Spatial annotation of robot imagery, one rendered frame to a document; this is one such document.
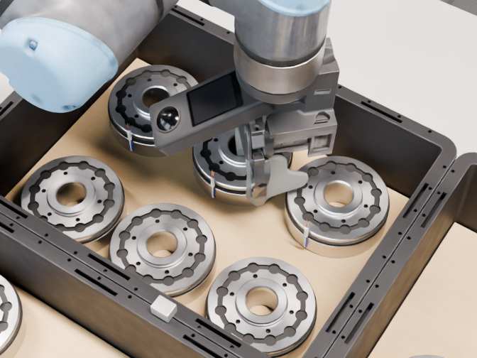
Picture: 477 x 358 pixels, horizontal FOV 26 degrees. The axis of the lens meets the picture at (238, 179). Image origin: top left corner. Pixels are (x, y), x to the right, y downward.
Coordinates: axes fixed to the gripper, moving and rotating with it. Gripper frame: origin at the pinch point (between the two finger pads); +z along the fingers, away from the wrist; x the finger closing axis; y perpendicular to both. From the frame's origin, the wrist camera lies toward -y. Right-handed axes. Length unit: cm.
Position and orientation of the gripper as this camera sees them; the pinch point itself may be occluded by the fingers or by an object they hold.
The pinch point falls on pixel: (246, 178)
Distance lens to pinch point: 104.8
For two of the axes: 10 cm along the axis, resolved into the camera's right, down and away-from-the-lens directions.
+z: -0.2, 4.8, 8.8
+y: 9.8, -1.6, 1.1
